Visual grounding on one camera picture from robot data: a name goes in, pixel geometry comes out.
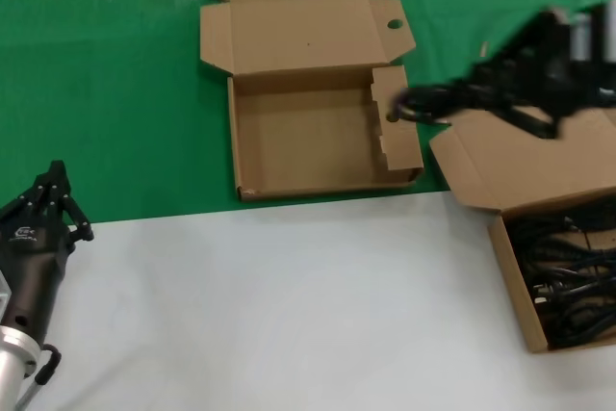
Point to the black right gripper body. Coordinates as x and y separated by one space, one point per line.
548 64

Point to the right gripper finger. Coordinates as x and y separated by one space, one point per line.
495 64
529 120

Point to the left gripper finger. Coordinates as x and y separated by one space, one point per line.
38 197
67 204

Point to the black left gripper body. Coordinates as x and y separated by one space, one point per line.
29 262

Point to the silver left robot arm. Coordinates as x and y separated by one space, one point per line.
12 358

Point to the open cardboard box with holes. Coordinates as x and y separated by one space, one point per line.
298 35

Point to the small tan cardboard strip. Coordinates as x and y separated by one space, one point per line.
483 50

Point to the green table mat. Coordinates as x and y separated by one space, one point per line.
96 93

